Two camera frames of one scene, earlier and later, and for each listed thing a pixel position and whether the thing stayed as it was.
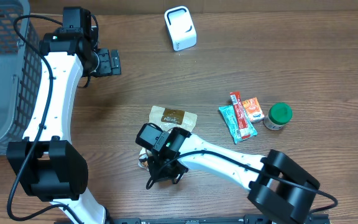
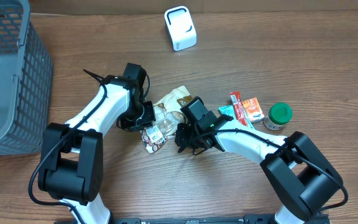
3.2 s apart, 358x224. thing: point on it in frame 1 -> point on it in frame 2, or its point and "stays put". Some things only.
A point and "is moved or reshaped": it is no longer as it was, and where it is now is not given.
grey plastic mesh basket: x=10 y=77 stays put
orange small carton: x=253 y=109 stays put
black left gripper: x=106 y=62 -> x=146 y=113
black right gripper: x=162 y=175 -> x=185 y=140
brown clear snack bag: x=167 y=117 is moved or reshaped
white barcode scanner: x=181 y=28 stays put
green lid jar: x=278 y=115 stays put
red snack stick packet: x=240 y=114 stays put
